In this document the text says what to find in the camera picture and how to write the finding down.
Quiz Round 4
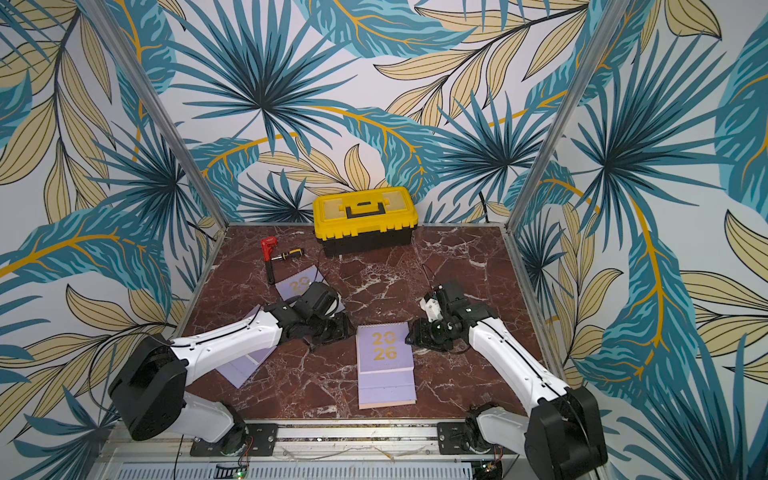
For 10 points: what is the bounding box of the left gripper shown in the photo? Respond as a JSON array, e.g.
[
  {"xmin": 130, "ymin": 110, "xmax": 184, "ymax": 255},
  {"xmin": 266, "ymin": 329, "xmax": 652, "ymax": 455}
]
[{"xmin": 308, "ymin": 311, "xmax": 359, "ymax": 347}]

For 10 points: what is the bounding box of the purple calendar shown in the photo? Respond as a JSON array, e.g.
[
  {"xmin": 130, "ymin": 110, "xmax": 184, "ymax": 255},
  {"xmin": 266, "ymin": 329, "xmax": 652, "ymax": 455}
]
[
  {"xmin": 275, "ymin": 265, "xmax": 325, "ymax": 301},
  {"xmin": 356, "ymin": 322, "xmax": 416, "ymax": 410},
  {"xmin": 214, "ymin": 305, "xmax": 278, "ymax": 389}
]

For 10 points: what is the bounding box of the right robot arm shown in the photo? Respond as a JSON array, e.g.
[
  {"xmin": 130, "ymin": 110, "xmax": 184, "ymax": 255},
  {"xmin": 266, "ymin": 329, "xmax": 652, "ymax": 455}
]
[{"xmin": 406, "ymin": 282, "xmax": 608, "ymax": 479}]

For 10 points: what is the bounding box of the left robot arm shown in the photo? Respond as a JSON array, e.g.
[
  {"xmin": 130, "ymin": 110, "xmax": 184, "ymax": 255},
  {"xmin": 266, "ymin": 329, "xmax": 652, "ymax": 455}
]
[{"xmin": 108, "ymin": 282, "xmax": 355, "ymax": 456}]

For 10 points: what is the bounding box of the yellow black screwdriver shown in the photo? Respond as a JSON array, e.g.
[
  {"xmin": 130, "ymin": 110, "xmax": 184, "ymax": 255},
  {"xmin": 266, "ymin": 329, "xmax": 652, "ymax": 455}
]
[{"xmin": 271, "ymin": 248, "xmax": 304, "ymax": 261}]

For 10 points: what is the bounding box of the red clamp tool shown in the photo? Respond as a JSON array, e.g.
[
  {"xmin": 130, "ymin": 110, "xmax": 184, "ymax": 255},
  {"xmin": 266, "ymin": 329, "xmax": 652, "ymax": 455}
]
[{"xmin": 260, "ymin": 236, "xmax": 278, "ymax": 263}]

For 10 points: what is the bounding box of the yellow black toolbox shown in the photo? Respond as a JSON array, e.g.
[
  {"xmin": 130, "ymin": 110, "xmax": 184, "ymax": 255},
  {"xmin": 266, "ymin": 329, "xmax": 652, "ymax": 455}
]
[{"xmin": 313, "ymin": 187, "xmax": 418, "ymax": 258}]

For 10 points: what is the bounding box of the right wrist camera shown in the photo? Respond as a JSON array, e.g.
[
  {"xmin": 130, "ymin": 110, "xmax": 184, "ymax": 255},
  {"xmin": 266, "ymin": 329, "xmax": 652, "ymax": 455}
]
[{"xmin": 419, "ymin": 295, "xmax": 443, "ymax": 323}]

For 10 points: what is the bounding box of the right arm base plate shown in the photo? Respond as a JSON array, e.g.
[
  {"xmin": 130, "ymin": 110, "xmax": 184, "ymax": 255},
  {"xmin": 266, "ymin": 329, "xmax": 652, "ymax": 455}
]
[{"xmin": 437, "ymin": 419, "xmax": 495, "ymax": 455}]

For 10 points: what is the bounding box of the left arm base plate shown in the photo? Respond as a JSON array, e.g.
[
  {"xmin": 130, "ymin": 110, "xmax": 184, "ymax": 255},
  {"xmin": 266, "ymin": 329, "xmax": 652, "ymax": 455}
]
[{"xmin": 190, "ymin": 423, "xmax": 278, "ymax": 458}]

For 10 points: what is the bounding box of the aluminium front rail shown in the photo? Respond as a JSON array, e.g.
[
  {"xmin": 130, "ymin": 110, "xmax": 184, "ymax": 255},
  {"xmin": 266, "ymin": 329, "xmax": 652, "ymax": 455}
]
[{"xmin": 88, "ymin": 419, "xmax": 535, "ymax": 479}]

